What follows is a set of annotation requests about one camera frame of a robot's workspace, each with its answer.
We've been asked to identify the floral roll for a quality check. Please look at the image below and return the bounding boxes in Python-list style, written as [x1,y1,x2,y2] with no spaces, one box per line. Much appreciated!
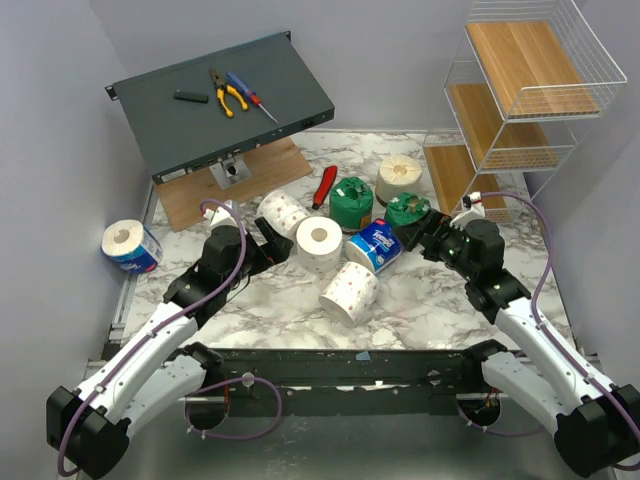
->
[319,261,380,327]
[296,217,343,274]
[257,189,311,245]

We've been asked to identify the floral roll front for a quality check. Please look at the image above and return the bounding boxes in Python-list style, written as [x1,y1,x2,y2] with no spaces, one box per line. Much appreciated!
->
[319,261,380,327]

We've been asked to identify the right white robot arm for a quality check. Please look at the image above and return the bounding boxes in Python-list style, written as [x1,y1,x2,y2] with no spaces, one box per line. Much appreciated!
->
[393,210,639,478]

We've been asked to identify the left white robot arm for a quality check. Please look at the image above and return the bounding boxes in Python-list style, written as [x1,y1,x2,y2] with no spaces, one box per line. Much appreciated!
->
[46,218,294,479]

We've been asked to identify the bottom wooden shelf board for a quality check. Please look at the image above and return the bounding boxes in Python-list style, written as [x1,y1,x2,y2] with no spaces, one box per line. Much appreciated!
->
[423,145,507,216]

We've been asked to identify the wooden shelf board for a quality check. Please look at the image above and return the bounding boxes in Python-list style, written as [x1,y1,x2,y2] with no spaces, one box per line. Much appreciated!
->
[467,21,600,119]
[423,145,507,216]
[448,83,559,171]

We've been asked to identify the middle wooden shelf board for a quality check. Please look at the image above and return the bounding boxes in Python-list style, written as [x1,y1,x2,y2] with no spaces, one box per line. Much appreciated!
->
[448,83,559,171]

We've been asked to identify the top wooden shelf board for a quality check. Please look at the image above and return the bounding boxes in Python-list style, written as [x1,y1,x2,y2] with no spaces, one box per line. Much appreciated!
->
[467,21,600,119]

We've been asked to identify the floral roll back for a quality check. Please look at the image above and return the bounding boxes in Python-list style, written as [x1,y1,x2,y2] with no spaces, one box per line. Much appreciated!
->
[257,189,311,245]

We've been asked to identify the blue Tempo tissue roll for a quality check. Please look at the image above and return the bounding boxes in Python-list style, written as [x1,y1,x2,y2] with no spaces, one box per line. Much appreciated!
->
[345,219,404,274]

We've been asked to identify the green wrapped roll right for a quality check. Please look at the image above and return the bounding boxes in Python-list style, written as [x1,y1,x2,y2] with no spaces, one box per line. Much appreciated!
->
[384,192,431,228]

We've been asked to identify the green wrapped roll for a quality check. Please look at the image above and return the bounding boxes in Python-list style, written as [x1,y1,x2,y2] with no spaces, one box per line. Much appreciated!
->
[329,177,374,234]
[384,192,431,228]

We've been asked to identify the cream wrapped roll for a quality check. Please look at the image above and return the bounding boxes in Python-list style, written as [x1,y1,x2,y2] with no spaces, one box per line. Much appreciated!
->
[375,155,423,206]

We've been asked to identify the green wrapped roll left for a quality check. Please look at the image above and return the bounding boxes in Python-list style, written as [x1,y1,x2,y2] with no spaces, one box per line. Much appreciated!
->
[329,177,374,234]

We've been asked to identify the red utility knife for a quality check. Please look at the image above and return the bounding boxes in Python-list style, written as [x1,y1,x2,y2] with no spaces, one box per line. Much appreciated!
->
[312,165,338,210]

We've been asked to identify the wooden board under chassis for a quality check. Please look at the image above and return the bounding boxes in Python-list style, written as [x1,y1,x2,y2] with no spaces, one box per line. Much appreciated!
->
[155,138,312,232]

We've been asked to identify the blue wrapped roll far left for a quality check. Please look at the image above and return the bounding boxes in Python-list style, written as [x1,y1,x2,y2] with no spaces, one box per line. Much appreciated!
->
[101,220,163,274]

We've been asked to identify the dark grey rack chassis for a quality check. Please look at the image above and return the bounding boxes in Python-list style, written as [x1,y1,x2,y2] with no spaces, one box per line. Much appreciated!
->
[106,32,335,185]

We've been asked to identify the black bit holder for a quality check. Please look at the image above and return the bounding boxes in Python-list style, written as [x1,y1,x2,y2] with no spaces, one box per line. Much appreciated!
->
[173,90,209,104]

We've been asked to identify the blue red screwdriver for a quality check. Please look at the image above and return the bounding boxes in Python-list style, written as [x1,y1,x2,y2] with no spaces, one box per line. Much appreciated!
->
[226,71,278,123]

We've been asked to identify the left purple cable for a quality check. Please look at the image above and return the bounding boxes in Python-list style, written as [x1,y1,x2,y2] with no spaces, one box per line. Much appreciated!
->
[57,198,249,477]

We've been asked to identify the purple cable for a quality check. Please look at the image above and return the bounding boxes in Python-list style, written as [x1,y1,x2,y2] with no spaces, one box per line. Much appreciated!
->
[57,198,249,477]
[469,191,640,471]

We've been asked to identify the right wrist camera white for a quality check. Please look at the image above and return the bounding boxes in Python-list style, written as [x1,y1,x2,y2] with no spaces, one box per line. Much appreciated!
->
[450,191,485,230]

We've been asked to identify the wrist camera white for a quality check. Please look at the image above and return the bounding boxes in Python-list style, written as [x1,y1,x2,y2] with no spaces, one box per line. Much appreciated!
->
[201,200,238,230]
[450,191,485,230]

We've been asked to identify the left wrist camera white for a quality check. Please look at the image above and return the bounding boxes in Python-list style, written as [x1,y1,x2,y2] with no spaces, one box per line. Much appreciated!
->
[201,200,238,230]

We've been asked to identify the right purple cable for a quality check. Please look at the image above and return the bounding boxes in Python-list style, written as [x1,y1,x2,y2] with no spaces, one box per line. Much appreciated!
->
[469,191,640,471]

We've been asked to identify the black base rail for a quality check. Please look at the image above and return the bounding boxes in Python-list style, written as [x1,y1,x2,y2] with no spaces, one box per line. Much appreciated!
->
[164,347,526,417]

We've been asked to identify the yellow handled pliers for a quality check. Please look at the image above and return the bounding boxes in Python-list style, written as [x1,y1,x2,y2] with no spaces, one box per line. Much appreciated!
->
[209,68,249,118]

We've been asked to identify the white wire shelf rack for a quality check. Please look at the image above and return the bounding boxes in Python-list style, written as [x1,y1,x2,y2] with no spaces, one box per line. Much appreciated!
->
[423,1,627,216]

